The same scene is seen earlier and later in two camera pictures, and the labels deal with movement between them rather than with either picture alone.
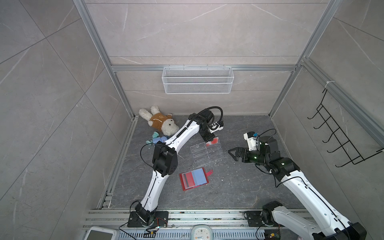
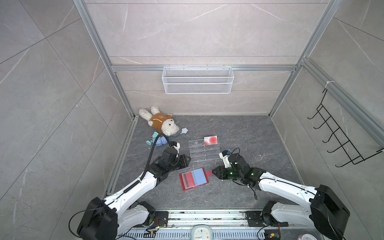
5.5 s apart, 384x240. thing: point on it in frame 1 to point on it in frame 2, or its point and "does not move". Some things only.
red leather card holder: [193, 179] does not move
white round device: [201, 232] does not move
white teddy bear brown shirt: [163, 122] does not move
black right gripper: [240, 150] to [221, 172]
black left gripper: [208, 138] to [185, 162]
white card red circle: [215, 140] does not move
